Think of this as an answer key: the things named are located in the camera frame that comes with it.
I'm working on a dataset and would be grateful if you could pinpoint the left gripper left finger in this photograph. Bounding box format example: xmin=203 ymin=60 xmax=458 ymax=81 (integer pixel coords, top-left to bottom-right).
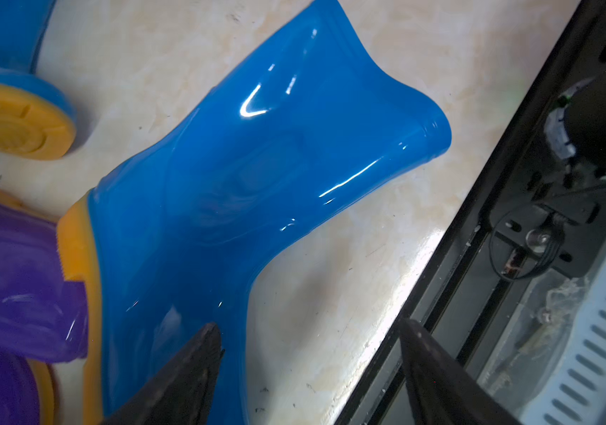
xmin=102 ymin=323 xmax=223 ymax=424

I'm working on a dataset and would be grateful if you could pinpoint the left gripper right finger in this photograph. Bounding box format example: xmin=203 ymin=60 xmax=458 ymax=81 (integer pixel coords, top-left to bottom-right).
xmin=399 ymin=319 xmax=520 ymax=425

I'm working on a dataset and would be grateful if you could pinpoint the blue boot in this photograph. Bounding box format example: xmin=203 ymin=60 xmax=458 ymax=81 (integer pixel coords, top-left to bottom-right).
xmin=57 ymin=1 xmax=452 ymax=424
xmin=0 ymin=0 xmax=76 ymax=160

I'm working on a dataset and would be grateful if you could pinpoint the white slotted cable duct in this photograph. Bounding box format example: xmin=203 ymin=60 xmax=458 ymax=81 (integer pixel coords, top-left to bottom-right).
xmin=520 ymin=247 xmax=606 ymax=424

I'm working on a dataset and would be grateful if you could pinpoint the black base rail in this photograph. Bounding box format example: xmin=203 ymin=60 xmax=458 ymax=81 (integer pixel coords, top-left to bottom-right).
xmin=338 ymin=1 xmax=606 ymax=424

